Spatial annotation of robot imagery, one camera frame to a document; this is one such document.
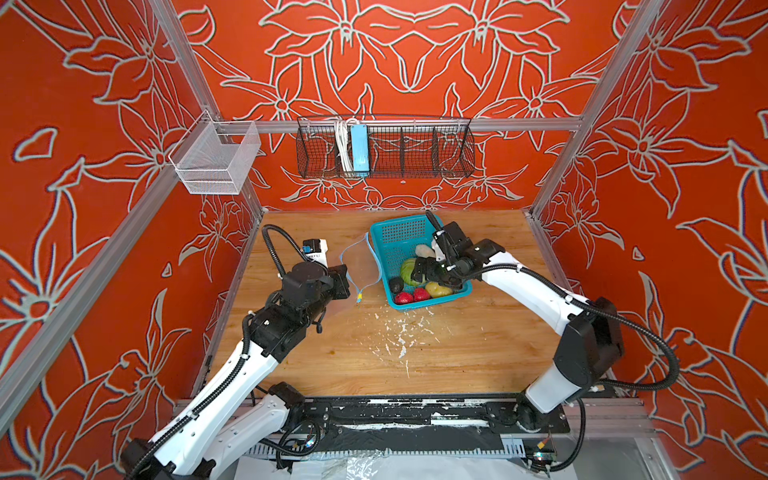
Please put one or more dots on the aluminium frame rail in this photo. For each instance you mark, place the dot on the aluminium frame rail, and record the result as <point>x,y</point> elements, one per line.
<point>396,126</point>

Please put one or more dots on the light blue flat box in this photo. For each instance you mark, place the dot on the light blue flat box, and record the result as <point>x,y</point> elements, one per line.
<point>360,149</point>

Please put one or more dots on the black wire wall basket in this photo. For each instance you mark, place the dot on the black wire wall basket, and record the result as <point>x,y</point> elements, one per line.
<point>394,152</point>

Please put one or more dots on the red strawberry toy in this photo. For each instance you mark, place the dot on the red strawberry toy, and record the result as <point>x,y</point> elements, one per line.
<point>403,298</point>

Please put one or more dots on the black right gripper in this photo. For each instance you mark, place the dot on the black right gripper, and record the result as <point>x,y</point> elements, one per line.
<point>428,272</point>

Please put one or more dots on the yellow green potato toy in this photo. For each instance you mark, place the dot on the yellow green potato toy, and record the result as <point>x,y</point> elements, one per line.
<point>436,290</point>

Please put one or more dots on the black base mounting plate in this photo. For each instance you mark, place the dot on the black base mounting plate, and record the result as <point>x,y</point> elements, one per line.
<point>495,412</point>

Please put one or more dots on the teal plastic perforated basket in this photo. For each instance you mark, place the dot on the teal plastic perforated basket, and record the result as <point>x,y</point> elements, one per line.
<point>394,241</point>

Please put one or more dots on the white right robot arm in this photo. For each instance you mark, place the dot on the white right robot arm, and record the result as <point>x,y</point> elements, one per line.
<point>590,337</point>

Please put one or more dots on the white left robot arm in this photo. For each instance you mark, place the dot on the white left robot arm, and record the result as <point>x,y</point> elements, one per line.
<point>208,436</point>

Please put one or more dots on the clear zip top bag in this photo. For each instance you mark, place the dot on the clear zip top bag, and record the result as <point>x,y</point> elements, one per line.
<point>364,269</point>

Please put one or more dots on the clear plastic wall bin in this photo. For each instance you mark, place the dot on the clear plastic wall bin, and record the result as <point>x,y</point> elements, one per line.
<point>216,157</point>

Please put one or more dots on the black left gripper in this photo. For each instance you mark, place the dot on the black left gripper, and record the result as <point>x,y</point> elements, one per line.
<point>337,276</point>

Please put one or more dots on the green cabbage toy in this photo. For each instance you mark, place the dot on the green cabbage toy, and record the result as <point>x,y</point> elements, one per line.
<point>406,271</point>

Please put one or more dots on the white daikon toy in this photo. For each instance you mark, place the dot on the white daikon toy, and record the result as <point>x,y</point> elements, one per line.
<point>424,251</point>

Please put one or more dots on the dark brown avocado toy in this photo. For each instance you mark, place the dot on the dark brown avocado toy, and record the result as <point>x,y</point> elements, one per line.
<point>396,285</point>

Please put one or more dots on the red round fruit toy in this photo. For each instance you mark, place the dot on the red round fruit toy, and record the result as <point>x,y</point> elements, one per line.
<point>421,294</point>

